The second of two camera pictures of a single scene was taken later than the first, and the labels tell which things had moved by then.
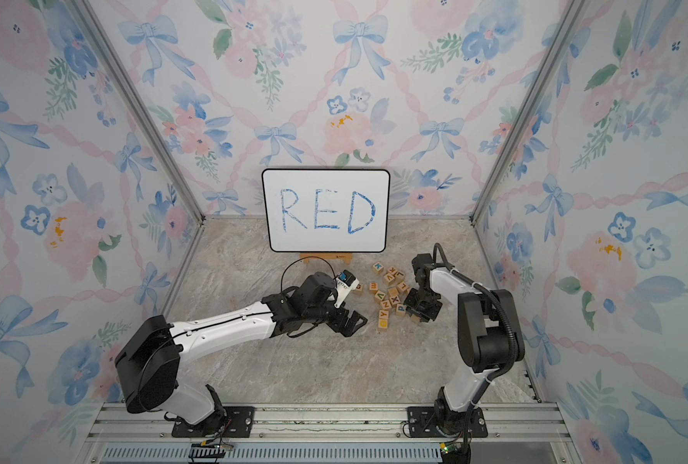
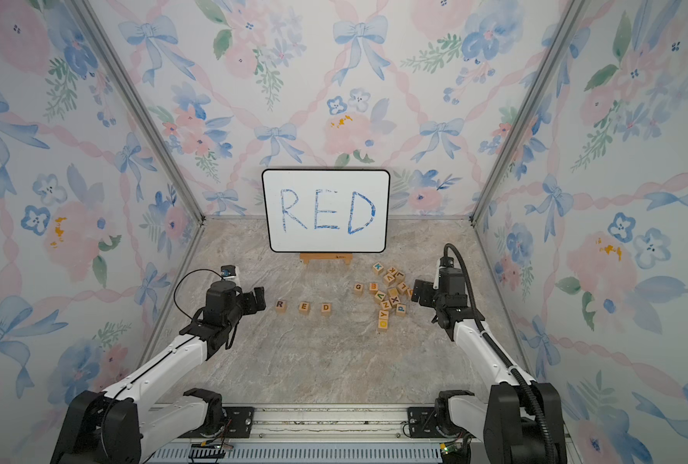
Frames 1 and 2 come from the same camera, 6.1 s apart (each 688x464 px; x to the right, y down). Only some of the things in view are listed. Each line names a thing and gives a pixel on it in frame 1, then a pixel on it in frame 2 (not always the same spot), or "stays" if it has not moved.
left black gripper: [341, 327] → [251, 305]
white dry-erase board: [326, 210] stays
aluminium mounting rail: [517, 433] stays
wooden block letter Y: [383, 319] stays
